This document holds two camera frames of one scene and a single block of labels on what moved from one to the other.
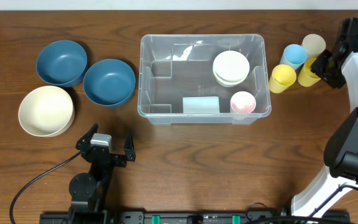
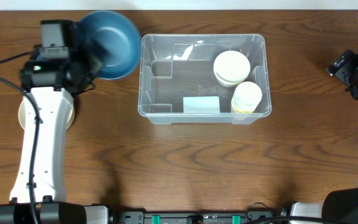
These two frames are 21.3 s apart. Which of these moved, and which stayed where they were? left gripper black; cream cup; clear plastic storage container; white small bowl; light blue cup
Moved: cream cup; light blue cup; left gripper black
Stayed: white small bowl; clear plastic storage container
